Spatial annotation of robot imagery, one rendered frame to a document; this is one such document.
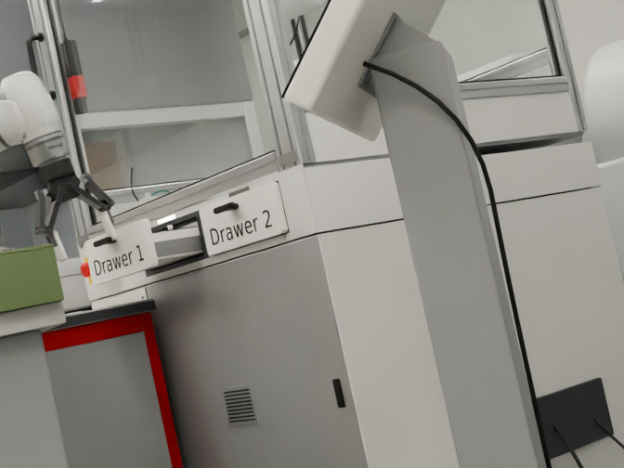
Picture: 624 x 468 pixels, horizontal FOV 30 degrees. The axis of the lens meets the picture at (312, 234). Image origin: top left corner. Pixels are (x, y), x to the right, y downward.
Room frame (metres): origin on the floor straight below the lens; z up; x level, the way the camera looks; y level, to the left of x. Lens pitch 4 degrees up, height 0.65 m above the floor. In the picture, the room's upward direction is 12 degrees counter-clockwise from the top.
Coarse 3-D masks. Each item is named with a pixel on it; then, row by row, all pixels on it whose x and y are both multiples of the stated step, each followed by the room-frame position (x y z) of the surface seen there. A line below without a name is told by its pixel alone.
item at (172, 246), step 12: (192, 228) 2.69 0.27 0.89; (156, 240) 2.63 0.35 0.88; (168, 240) 2.64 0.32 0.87; (180, 240) 2.66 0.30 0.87; (192, 240) 2.68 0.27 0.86; (156, 252) 2.62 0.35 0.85; (168, 252) 2.64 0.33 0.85; (180, 252) 2.66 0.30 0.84; (192, 252) 2.68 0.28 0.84; (168, 264) 2.85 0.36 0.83
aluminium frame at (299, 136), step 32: (32, 0) 3.13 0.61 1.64; (256, 0) 2.39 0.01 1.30; (544, 0) 2.95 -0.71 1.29; (256, 32) 2.41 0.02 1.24; (256, 64) 2.43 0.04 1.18; (288, 64) 2.39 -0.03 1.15; (64, 96) 3.11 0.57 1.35; (480, 96) 2.73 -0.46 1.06; (512, 96) 2.81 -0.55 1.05; (544, 96) 2.88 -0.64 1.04; (576, 96) 2.96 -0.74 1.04; (64, 128) 3.12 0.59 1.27; (288, 128) 2.39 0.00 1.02; (320, 128) 2.42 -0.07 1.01; (480, 128) 2.72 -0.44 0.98; (512, 128) 2.79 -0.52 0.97; (544, 128) 2.86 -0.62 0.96; (576, 128) 2.94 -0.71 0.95; (256, 160) 2.48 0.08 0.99; (288, 160) 2.40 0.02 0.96; (320, 160) 2.40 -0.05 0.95; (192, 192) 2.69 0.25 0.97; (224, 192) 2.59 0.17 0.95; (96, 224) 3.09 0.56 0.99
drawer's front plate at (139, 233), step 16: (128, 224) 2.64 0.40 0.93; (144, 224) 2.59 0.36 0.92; (96, 240) 2.77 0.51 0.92; (128, 240) 2.65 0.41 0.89; (144, 240) 2.60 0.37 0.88; (96, 256) 2.78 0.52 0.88; (112, 256) 2.72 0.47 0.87; (128, 256) 2.66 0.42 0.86; (144, 256) 2.61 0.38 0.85; (112, 272) 2.73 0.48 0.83; (128, 272) 2.67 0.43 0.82
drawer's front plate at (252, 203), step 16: (256, 192) 2.47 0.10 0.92; (272, 192) 2.43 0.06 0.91; (208, 208) 2.62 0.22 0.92; (240, 208) 2.53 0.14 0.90; (256, 208) 2.48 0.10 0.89; (272, 208) 2.44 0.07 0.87; (208, 224) 2.63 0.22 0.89; (224, 224) 2.58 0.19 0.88; (240, 224) 2.54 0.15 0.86; (256, 224) 2.49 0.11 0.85; (272, 224) 2.45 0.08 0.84; (208, 240) 2.64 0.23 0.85; (224, 240) 2.59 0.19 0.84; (240, 240) 2.55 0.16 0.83; (256, 240) 2.50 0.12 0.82
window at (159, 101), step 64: (64, 0) 3.04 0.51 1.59; (128, 0) 2.80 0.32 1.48; (192, 0) 2.59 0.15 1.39; (64, 64) 3.09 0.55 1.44; (128, 64) 2.85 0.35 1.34; (192, 64) 2.64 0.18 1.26; (128, 128) 2.89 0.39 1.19; (192, 128) 2.68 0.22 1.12; (256, 128) 2.49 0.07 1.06; (128, 192) 2.94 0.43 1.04
